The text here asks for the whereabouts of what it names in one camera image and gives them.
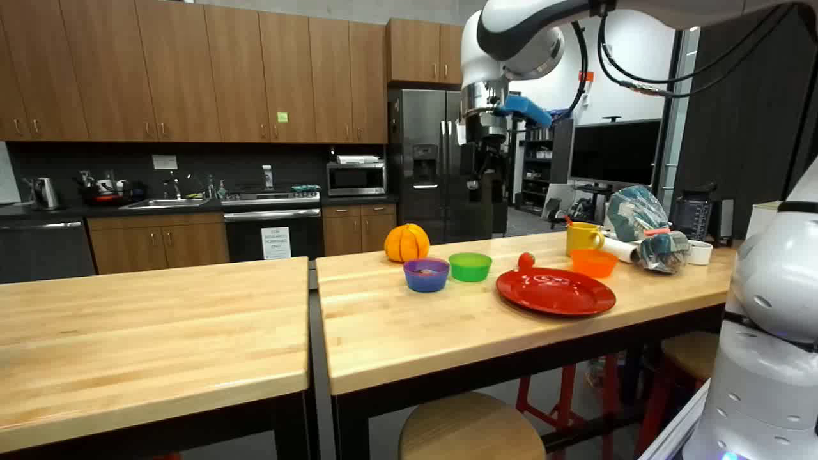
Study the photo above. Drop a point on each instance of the silver microwave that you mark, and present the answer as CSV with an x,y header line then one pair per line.
x,y
353,179

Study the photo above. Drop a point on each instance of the white paper on oven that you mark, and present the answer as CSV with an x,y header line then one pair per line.
x,y
275,244

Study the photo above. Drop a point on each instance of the white tray on microwave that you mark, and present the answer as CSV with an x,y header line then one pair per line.
x,y
359,158

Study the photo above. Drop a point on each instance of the green plastic bowl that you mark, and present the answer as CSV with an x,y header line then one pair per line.
x,y
470,267

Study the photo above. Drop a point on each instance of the yellow mug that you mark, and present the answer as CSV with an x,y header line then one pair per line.
x,y
583,237

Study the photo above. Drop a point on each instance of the black box device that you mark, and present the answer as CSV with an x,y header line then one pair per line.
x,y
693,217

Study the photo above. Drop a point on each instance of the white tape roll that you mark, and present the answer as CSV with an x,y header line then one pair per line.
x,y
698,250

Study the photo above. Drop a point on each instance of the white wall outlet plate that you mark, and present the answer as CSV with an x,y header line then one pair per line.
x,y
165,161

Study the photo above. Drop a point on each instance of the purple plastic bowl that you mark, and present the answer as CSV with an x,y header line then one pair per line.
x,y
424,277

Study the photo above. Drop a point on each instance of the red plate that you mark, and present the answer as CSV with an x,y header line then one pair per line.
x,y
552,291

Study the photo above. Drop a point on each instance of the crumpled clear plastic bag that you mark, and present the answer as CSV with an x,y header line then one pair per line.
x,y
640,217

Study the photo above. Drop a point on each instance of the wide brown lower cabinet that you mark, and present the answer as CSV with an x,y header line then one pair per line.
x,y
156,244

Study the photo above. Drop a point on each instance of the white board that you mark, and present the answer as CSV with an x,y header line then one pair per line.
x,y
6,173

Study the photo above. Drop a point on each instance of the round wooden stool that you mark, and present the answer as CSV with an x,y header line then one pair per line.
x,y
468,429

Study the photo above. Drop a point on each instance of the black oven with stovetop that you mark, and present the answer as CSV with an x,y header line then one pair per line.
x,y
245,233

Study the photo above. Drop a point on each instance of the small red ball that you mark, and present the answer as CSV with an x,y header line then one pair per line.
x,y
525,262

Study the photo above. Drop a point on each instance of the wooden stool with red legs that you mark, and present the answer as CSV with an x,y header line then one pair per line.
x,y
690,354

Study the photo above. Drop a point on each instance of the black dishwasher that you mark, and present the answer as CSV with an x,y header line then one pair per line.
x,y
42,250

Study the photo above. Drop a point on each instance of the kitchen sink with faucet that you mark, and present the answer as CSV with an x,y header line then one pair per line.
x,y
162,203

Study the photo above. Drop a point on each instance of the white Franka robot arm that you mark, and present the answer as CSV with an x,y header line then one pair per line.
x,y
767,384

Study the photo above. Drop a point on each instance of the orange toy pumpkin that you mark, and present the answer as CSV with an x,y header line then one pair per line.
x,y
404,244

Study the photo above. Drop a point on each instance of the narrow brown lower cabinet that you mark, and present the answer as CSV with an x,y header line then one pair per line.
x,y
359,228

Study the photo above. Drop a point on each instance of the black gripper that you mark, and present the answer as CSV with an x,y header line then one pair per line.
x,y
488,129

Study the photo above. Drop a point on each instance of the grey upright device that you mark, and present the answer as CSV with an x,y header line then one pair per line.
x,y
727,219

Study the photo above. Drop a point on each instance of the red countertop appliance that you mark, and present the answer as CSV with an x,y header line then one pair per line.
x,y
102,191

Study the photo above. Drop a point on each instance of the red metal stool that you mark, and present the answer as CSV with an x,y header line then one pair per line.
x,y
562,398

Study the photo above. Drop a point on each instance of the stainless steel fridge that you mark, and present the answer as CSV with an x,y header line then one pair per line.
x,y
424,161

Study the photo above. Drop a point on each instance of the orange plastic bowl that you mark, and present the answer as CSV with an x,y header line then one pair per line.
x,y
594,264

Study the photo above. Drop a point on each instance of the white paper roll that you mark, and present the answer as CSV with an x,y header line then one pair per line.
x,y
618,248

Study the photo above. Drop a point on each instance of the white bottle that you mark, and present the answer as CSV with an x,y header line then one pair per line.
x,y
270,177

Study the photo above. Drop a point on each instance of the silver electric kettle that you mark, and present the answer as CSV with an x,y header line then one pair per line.
x,y
43,194

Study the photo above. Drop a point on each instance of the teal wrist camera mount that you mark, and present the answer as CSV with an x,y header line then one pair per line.
x,y
526,107

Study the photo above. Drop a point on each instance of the brown wooden upper cabinets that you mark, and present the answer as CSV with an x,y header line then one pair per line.
x,y
188,66

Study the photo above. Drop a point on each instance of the black wall monitor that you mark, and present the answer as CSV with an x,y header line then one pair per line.
x,y
613,154

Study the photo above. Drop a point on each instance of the brown cabinet above fridge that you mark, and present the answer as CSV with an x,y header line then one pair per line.
x,y
422,52

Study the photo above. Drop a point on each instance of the green sticky note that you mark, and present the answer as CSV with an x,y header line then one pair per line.
x,y
281,117

